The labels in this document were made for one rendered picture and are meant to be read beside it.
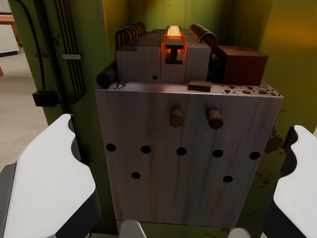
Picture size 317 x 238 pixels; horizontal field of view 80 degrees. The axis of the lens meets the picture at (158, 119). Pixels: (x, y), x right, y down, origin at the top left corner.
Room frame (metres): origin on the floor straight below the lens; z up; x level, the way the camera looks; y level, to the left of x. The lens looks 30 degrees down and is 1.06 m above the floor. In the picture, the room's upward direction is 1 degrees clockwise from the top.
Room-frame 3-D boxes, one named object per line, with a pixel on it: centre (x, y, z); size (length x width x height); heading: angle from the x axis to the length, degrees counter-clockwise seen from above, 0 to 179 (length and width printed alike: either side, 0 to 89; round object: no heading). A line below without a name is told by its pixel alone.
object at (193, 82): (0.38, -0.09, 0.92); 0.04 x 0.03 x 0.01; 73
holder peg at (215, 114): (0.33, -0.11, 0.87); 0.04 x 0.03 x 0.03; 177
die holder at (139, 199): (0.64, -0.07, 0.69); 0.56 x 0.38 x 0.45; 177
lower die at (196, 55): (0.63, -0.02, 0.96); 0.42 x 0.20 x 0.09; 177
